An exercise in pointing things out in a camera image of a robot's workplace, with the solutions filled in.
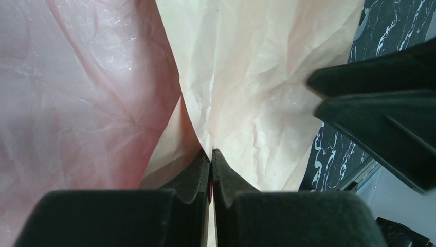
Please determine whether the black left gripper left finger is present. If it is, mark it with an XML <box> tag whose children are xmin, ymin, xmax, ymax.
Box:
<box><xmin>15</xmin><ymin>152</ymin><xmax>210</xmax><ymax>246</ymax></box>

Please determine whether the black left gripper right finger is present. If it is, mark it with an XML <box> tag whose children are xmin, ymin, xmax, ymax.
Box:
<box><xmin>211</xmin><ymin>149</ymin><xmax>386</xmax><ymax>246</ymax></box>

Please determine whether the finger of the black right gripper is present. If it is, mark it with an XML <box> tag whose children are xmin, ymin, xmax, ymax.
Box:
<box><xmin>314</xmin><ymin>90</ymin><xmax>435</xmax><ymax>193</ymax></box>
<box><xmin>307</xmin><ymin>39</ymin><xmax>435</xmax><ymax>97</ymax></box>

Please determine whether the pink wrapping paper sheet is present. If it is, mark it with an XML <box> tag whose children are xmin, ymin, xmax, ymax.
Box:
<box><xmin>1</xmin><ymin>1</ymin><xmax>364</xmax><ymax>246</ymax></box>

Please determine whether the aluminium rail frame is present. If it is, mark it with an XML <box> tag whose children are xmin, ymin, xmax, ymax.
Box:
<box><xmin>336</xmin><ymin>157</ymin><xmax>382</xmax><ymax>193</ymax></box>

